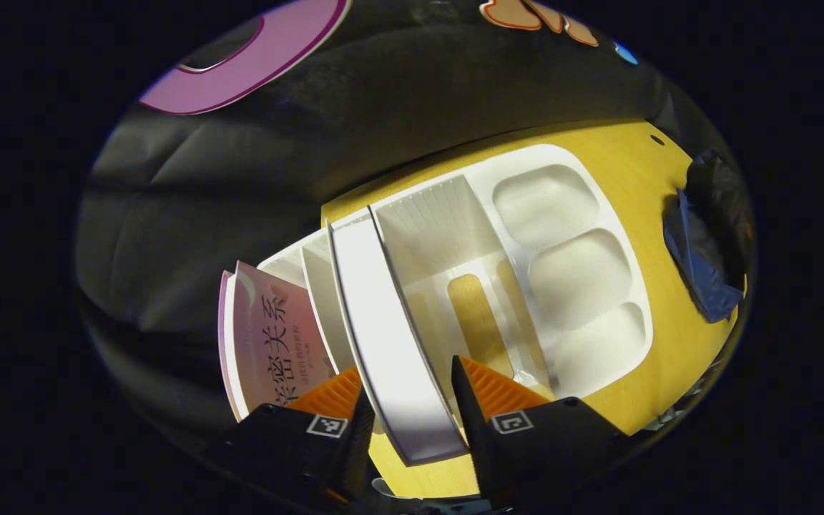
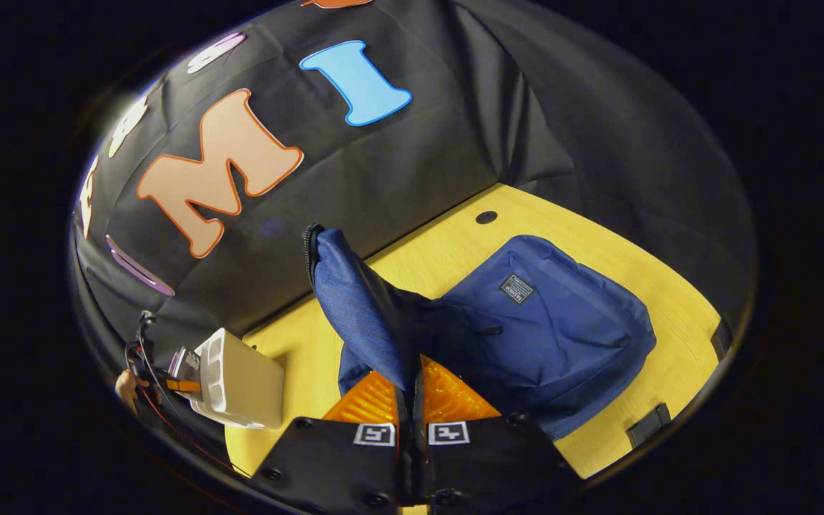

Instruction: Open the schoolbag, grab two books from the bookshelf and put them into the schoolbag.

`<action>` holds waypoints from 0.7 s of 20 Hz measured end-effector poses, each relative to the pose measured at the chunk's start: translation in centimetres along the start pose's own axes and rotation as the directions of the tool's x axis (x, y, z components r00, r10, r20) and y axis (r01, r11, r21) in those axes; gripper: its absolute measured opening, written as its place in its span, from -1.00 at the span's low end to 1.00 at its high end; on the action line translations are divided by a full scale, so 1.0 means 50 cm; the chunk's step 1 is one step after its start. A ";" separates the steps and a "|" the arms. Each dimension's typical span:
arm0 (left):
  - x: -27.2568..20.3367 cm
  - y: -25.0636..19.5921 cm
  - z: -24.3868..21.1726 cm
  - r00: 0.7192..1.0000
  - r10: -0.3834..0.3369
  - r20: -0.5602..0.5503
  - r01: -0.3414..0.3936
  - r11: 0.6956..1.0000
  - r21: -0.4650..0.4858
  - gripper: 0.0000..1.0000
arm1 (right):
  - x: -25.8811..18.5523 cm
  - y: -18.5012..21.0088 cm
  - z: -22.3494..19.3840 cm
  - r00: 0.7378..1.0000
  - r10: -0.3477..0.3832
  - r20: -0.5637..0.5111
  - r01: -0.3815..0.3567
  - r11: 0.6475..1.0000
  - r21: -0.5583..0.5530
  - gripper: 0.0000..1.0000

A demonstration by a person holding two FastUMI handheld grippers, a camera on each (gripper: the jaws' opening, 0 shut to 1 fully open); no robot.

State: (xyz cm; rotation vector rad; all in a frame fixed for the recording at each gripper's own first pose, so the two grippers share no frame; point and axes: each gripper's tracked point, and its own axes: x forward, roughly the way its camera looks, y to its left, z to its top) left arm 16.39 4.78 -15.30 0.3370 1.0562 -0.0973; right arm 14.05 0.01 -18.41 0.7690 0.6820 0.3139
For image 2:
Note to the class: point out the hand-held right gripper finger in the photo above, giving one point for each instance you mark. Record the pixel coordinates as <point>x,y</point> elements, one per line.
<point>403,443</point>
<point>419,443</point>

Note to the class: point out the white bookshelf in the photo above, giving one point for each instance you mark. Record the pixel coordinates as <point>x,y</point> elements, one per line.
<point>247,386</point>

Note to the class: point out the black backdrop cloth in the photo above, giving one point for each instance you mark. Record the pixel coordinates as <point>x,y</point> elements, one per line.
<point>419,164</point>

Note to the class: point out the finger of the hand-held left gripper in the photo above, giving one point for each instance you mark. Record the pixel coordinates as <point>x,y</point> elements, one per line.
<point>183,385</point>

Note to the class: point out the blue schoolbag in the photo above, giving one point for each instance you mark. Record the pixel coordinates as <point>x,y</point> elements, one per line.
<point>555,336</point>

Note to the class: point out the dark grey book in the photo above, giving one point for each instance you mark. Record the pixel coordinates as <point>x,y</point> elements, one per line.
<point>189,363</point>

